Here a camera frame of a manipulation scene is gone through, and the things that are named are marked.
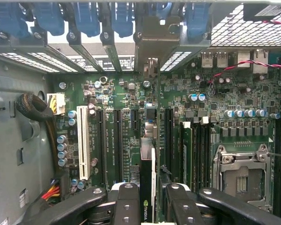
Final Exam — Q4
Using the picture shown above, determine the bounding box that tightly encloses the RAM stick with black chips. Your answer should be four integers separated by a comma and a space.
180, 121, 193, 190

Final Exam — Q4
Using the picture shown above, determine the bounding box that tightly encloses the black RAM slot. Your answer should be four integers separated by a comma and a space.
193, 123, 200, 189
206, 123, 213, 187
199, 116, 206, 188

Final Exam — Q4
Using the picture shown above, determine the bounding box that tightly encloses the long black expansion slot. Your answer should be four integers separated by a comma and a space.
165, 107, 176, 188
95, 109, 108, 186
112, 109, 124, 182

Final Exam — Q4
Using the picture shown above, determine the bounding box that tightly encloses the metal CPU socket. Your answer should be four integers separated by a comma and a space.
212, 144, 272, 209

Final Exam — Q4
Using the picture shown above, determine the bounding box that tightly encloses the white expansion slot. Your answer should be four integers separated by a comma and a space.
76, 105, 91, 181

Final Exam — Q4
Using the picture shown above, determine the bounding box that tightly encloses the short black expansion slot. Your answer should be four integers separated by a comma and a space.
130, 109, 140, 131

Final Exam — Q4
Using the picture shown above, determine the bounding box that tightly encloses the green motherboard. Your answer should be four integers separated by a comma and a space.
46, 50, 281, 218

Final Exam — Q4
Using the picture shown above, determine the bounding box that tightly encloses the white power connector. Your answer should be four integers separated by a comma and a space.
46, 92, 66, 115

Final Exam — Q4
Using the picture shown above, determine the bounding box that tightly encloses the black open PC case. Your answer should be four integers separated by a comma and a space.
0, 0, 281, 225

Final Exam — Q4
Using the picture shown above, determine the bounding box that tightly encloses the silver USB port stack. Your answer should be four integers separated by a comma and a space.
216, 52, 229, 68
200, 52, 214, 68

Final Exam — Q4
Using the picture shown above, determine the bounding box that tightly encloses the tall silver port block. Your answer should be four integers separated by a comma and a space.
252, 49, 269, 75

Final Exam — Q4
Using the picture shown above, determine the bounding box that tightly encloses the silver square port block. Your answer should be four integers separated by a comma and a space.
237, 50, 252, 68

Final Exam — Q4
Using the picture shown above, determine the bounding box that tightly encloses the blue slot retention clip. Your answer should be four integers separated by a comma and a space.
0, 2, 30, 40
185, 2, 212, 43
73, 2, 101, 38
33, 2, 66, 36
148, 2, 173, 20
111, 2, 135, 38

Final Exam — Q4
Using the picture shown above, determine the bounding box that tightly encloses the small black chassis module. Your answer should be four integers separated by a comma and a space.
243, 2, 281, 22

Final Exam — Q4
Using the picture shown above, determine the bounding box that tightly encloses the black braided power cable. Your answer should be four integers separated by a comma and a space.
15, 93, 64, 207

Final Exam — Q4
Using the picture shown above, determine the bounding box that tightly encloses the red black twisted wire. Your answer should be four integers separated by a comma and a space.
207, 20, 281, 85

